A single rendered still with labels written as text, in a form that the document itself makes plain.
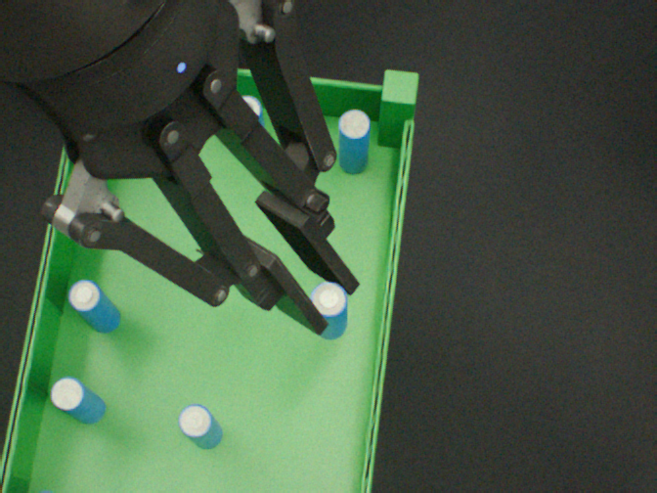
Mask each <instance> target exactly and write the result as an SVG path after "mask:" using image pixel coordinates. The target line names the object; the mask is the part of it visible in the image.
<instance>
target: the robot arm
mask: <svg viewBox="0 0 657 493"><path fill-rule="evenodd" d="M239 43H240V46H241V50H242V53H243V55H244V58H245V60H246V62H247V65H248V67H249V70H250V72H251V75H252V77H253V80H254V82H255V85H256V87H257V89H258V92H259V94H260V97H261V99H262V102H263V104H264V107H265V109H266V112H267V114H268V116H269V118H270V120H271V123H272V125H273V128H274V130H275V133H276V135H277V138H278V140H279V142H280V145H279V144H278V143H277V141H276V140H275V139H274V138H273V137H272V136H271V135H270V133H269V132H268V131H267V130H266V129H265V128H264V126H263V125H262V124H261V123H260V122H259V121H258V120H259V116H258V114H257V113H256V112H255V111H254V109H253V108H252V107H251V106H250V105H249V104H248V103H247V101H246V100H245V99H244V98H243V97H242V96H241V94H240V93H239V92H238V91H237V85H238V62H239ZM0 81H6V82H17V83H18V84H19V86H20V87H21V88H22V89H23V90H24V91H25V92H26V94H27V95H28V96H29V97H30V98H31V99H32V100H33V101H34V102H35V103H36V104H37V105H38V107H39V108H40V109H41V110H42V111H43V112H44V113H46V114H47V115H48V116H49V117H50V119H51V120H52V121H53V122H54V123H55V124H56V125H57V126H58V128H59V129H60V131H61V134H62V136H63V141H64V148H65V152H66V156H67V157H68V159H69V160H70V161H71V162H72V163H73V164H74V165H75V167H74V168H73V171H72V174H71V177H70V180H69V183H68V186H67V189H66V193H65V194H64V195H53V196H52V197H50V198H49V199H47V200H46V202H45V203H44V205H43V208H42V217H43V219H44V220H45V221H46V222H48V223H49V224H50V225H52V226H53V227H55V228H56V229H58V230H59V231H60V232H62V233H63V234H65V235H66V236H67V237H69V238H70V239H72V240H73V241H75V242H76V243H78V244H79V245H80V246H82V247H84V248H93V249H107V250H120V251H121V252H123V253H125V254H126V255H128V256H130V257H131V258H133V259H135V260H136V261H138V262H140V263H141V264H143V265H145V266H146V267H148V268H149V269H151V270H153V271H154V272H155V273H157V274H158V275H160V276H162V277H163V278H165V279H167V280H168V281H170V282H172V283H173V284H175V285H176V286H178V287H180V288H181V289H183V290H185V291H187V292H189V293H190V294H192V295H194V296H195V297H197V298H199V299H200V300H202V301H203V302H205V303H207V304H208V305H210V306H212V307H217V306H220V305H221V304H222V303H224V302H225V300H226V299H227V297H228V295H229V292H230V287H231V286H232V285H234V286H235V287H236V289H237V290H238V291H239V292H240V294H241V295H242V296H243V297H244V298H246V299H247V300H249V301H250V302H252V303H253V304H255V305H256V306H258V307H259V308H261V309H262V310H266V311H271V309H272V308H273V307H274V306H275V305H276V307H277V308H278V309H279V310H280V311H282V312H283V313H284V314H286V315H287V316H289V317H290V318H292V319H293V320H295V321H296V322H298V323H299V324H301V325H302V326H304V327H305V328H307V329H309V330H310V331H312V332H313V333H315V334H316V335H318V336H320V335H321V334H322V333H323V332H324V330H325V329H326V328H327V326H328V325H329V323H328V322H327V320H326V319H325V318H324V316H323V315H322V314H321V313H320V311H319V310H318V308H317V307H316V306H315V304H314V303H313V302H312V300H311V299H310V298H309V296H308V295H307V294H306V292H305V291H304V290H303V289H302V288H301V287H300V285H299V284H298V282H297V281H296V280H295V278H294V277H293V276H292V274H291V273H290V272H289V270H288V269H287V268H286V266H285V265H284V263H283V262H282V261H281V259H280V258H279V257H278V256H277V255H276V254H274V253H273V252H271V251H270V250H268V249H266V248H265V247H263V246H261V245H260V244H258V243H257V242H255V241H254V240H252V239H251V238H249V237H247V236H246V235H244V234H243V233H242V231H241V229H240V228H239V226H238V224H237V223H236V221H235V220H234V218H233V217H232V215H231V213H230V212H229V210H228V209H227V207H226V206H225V205H224V203H223V202H222V200H221V199H220V197H219V195H218V194H217V192H216V191H215V189H214V188H213V186H212V184H211V183H210V180H211V179H212V176H211V174H210V173H209V171H208V169H207V168H206V166H205V165H204V163H203V161H202V160H201V158H200V157H199V153H200V151H201V150H202V148H203V146H204V144H205V143H206V141H207V140H208V139H209V138H211V137H212V136H213V135H215V136H216V137H217V138H218V139H219V140H220V142H221V143H222V144H223V145H224V146H225V147H226V148H227V149H228V150H229V151H230V152H231V153H232V154H233V155H234V156H235V157H236V159H237V160H238V161H239V162H240V163H241V164H242V165H243V166H244V167H245V168H246V169H247V170H248V171H249V172H250V173H251V174H252V176H253V177H254V178H255V179H256V180H257V181H258V182H259V183H260V184H261V185H262V186H263V187H264V188H265V189H267V190H268V191H270V192H272V193H273V195H272V194H271V193H269V192H267V191H265V190H263V192H262V193H261V194H260V195H259V197H258V198H257V199H256V201H255V203H256V205H257V206H258V207H259V208H260V209H261V211H262V212H263V213H264V214H265V216H266V217H267V218H268V219H269V221H270V222H271V223H272V224H273V226H274V227H275V228H276V229H277V230H278V232H279V233H280V234H281V235H282V237H283V238H284V239H285V241H286V242H287V243H288V244H289V246H290V247H291V248H292V249H293V250H294V252H295V253H296V254H297V255H298V257H299V258H300V259H301V260H302V262H303V263H304V264H305V265H306V267H307V268H308V269H309V270H310V271H312V272H313V273H315V274H317V275H318V276H320V277H321V278H323V279H325V280H326V281H328V282H335V283H337V284H339V285H340V286H342V287H343V288H344V289H345V291H346V293H348V294H350V295H352V294H353V293H354V292H355V290H356V289H357V288H358V286H359V285H360V283H359V281H358V280H357V279H356V277H355V276H354V275H353V273H352V272H351V271H350V269H349V268H348V267H347V265H346V264H345V263H344V261H343V260H342V259H341V257H340V256H339V255H338V253H337V252H336V251H335V249H334V248H333V247H332V245H331V244H330V243H329V241H328V240H327V238H328V236H329V235H330V234H331V232H332V231H333V230H334V229H335V224H334V219H333V217H332V216H331V215H330V213H329V211H328V207H329V195H328V194H327V193H325V192H323V191H321V190H320V189H318V188H316V187H315V184H316V180H317V178H318V176H319V174H320V172H327V171H329V170H330V169H331V168H332V167H333V165H334V163H335V161H336V156H337V153H336V149H335V147H334V144H333V141H332V139H331V136H330V134H329V129H328V126H327V123H326V121H325V118H324V115H323V112H322V109H321V106H320V104H319V101H318V98H317V95H316V92H315V90H314V87H313V84H312V81H311V78H310V76H309V73H308V70H307V67H306V65H305V63H304V60H303V57H302V54H301V51H300V49H299V46H298V43H297V40H296V6H295V0H0ZM147 178H153V180H154V182H155V183H156V185H157V186H158V188H159V189H160V190H161V192H162V193H163V195H164V196H165V198H166V199H167V201H168V202H169V203H170V205H171V206H172V208H173V209H174V211H175V212H176V214H177V215H178V216H179V218H180V219H181V221H182V222H183V224H184V225H185V227H186V228H187V229H188V231H189V232H190V234H191V235H192V237H193V238H194V239H195V241H196V242H197V244H198V246H199V247H200V249H198V248H197V249H196V251H197V252H199V253H200V254H202V257H201V258H199V259H198V260H197V261H192V260H191V259H190V258H189V257H187V256H186V255H184V254H182V253H181V252H179V251H178V250H176V249H175V248H173V247H172V246H170V245H168V244H167V243H165V242H164V241H162V240H160V239H159V238H157V237H156V236H154V235H153V234H151V233H150V232H148V231H147V230H145V229H144V228H142V227H140V226H139V225H137V224H136V223H134V222H133V221H131V220H130V219H128V218H127V217H125V216H124V215H125V213H124V210H123V209H122V208H120V207H119V200H118V197H117V196H116V195H114V194H113V193H111V192H110V191H109V190H108V186H107V182H108V179H147Z"/></svg>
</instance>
